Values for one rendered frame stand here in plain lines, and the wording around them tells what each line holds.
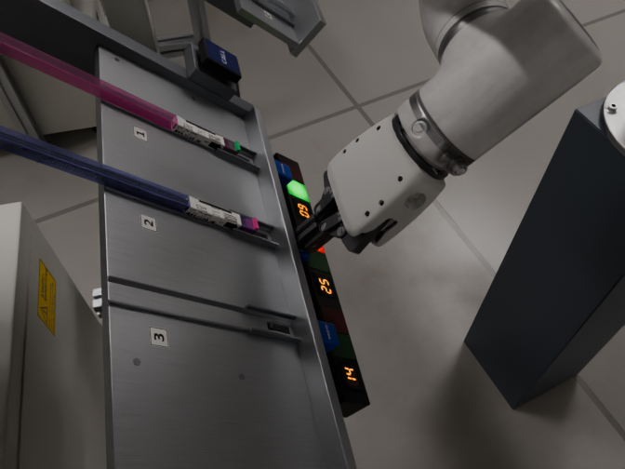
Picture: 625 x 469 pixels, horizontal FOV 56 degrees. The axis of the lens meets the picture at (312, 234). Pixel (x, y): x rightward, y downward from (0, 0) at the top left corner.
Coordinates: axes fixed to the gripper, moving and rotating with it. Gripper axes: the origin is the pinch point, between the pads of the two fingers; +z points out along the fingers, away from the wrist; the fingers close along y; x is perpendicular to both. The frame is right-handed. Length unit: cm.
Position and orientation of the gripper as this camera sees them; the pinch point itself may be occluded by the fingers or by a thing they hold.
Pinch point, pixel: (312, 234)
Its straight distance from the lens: 63.0
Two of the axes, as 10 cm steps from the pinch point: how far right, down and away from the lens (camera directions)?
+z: -6.8, 5.5, 4.9
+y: -2.3, -7.9, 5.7
